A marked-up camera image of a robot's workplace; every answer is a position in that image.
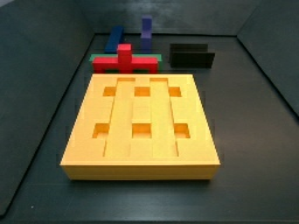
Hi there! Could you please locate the green rectangular block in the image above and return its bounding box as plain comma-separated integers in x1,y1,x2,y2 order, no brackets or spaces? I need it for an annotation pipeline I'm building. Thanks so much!
88,53,164,70

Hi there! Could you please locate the yellow slotted board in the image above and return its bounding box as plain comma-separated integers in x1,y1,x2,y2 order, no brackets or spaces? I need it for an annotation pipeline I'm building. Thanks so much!
60,74,220,180

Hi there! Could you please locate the red cross-shaped block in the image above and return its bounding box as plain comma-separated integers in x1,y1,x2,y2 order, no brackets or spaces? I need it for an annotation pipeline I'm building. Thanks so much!
92,44,159,74

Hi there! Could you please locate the purple stepped block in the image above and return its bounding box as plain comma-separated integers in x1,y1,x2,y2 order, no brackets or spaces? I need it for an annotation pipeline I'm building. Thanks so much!
141,15,152,53

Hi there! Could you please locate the dark blue long block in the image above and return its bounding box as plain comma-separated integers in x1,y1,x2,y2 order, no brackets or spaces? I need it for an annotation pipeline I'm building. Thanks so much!
104,25,124,53

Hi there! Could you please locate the black angled bracket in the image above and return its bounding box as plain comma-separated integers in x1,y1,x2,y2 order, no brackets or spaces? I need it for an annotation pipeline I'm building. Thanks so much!
170,44,215,68

